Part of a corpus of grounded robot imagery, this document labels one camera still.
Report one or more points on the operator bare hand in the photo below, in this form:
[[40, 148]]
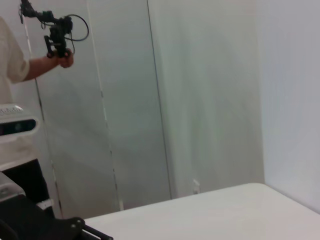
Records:
[[66, 62]]

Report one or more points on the person white shirt black trousers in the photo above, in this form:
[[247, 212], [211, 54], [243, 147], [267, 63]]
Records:
[[10, 62]]

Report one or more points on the operator bare forearm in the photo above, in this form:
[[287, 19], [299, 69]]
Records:
[[40, 67]]

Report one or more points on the silver left wrist camera assembly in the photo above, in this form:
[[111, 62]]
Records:
[[17, 127]]

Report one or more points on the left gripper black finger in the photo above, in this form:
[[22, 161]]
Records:
[[95, 235]]

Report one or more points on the black handheld teleoperation controller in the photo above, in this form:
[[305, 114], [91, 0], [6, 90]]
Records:
[[58, 35]]

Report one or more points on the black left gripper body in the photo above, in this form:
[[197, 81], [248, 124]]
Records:
[[37, 225]]

